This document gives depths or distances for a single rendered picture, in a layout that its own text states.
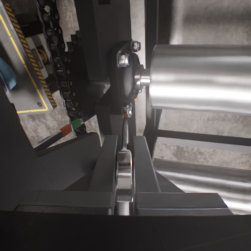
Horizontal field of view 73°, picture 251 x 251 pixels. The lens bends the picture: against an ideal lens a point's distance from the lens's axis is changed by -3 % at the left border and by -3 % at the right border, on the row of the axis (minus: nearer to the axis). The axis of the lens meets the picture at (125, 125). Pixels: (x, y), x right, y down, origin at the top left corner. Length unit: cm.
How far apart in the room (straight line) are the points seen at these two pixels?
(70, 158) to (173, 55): 21
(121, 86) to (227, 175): 34
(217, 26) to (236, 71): 92
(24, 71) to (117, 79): 102
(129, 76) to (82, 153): 15
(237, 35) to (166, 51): 95
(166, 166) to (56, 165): 34
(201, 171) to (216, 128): 101
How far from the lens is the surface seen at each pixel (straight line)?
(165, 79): 28
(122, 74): 30
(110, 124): 31
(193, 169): 48
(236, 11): 121
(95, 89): 40
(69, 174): 21
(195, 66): 28
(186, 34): 119
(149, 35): 85
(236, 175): 51
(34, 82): 126
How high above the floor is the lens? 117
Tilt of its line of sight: 51 degrees down
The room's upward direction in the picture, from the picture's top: 157 degrees counter-clockwise
